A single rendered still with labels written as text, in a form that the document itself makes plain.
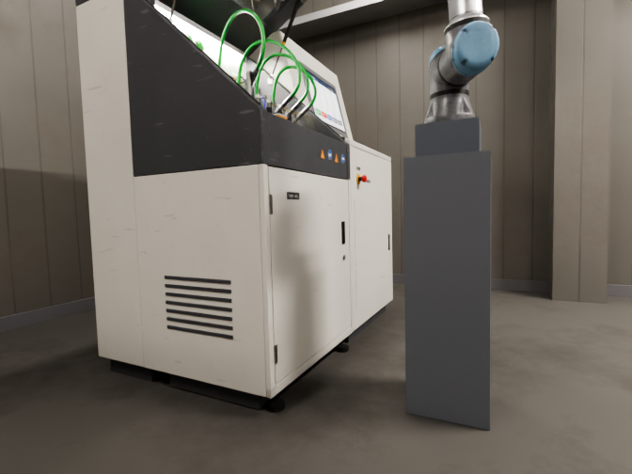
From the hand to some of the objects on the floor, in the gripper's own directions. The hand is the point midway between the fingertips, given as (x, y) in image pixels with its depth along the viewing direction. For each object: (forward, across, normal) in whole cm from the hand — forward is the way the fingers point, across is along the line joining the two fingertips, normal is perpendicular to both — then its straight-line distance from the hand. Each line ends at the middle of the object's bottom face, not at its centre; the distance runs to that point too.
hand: (265, 6), depth 121 cm
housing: (+154, -22, -27) cm, 158 cm away
